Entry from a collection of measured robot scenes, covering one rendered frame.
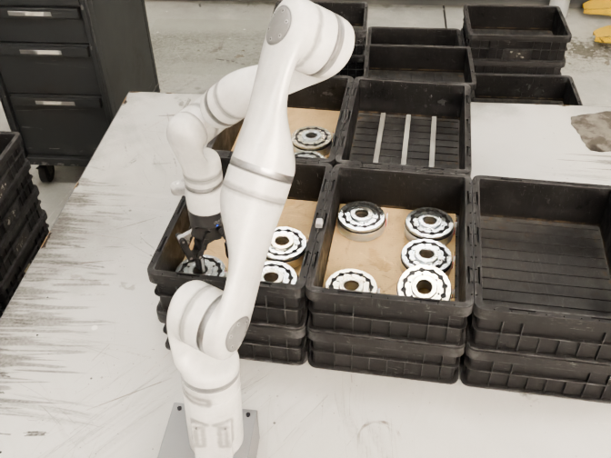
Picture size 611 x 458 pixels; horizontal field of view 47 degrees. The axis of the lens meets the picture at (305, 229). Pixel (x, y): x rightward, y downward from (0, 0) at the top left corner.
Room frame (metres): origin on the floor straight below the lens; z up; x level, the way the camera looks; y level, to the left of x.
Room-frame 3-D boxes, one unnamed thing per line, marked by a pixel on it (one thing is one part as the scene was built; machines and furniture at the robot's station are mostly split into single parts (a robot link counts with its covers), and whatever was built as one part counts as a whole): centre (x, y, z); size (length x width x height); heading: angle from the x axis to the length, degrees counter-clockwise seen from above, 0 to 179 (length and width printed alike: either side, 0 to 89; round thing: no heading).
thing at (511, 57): (2.73, -0.88, 0.37); 0.40 x 0.30 x 0.45; 84
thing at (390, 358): (1.06, -0.18, 0.76); 0.40 x 0.30 x 0.12; 169
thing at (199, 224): (1.04, 0.18, 0.98); 0.08 x 0.08 x 0.09
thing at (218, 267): (1.02, 0.21, 0.86); 0.10 x 0.10 x 0.01
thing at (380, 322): (1.06, -0.18, 0.87); 0.40 x 0.30 x 0.11; 169
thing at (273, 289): (1.11, 0.12, 0.92); 0.40 x 0.30 x 0.02; 169
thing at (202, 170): (1.03, 0.19, 1.15); 0.09 x 0.07 x 0.15; 149
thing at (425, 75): (2.38, -0.44, 0.37); 0.40 x 0.30 x 0.45; 83
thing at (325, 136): (1.50, -0.02, 0.86); 0.10 x 0.10 x 0.01
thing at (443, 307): (1.06, -0.18, 0.92); 0.40 x 0.30 x 0.02; 169
